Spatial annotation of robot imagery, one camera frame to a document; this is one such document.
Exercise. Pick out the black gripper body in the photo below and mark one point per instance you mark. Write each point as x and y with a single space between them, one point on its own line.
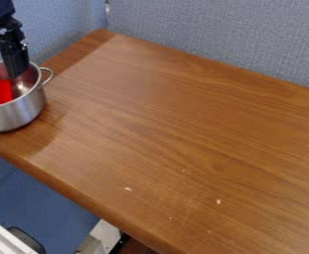
12 33

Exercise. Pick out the white appliance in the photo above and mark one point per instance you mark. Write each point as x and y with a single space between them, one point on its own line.
12 245

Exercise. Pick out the metal pot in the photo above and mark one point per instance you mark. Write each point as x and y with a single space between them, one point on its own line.
29 97

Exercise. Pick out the white table leg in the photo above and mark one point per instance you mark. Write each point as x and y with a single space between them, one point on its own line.
101 240

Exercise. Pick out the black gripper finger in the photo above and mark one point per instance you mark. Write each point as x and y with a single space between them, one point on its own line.
16 58

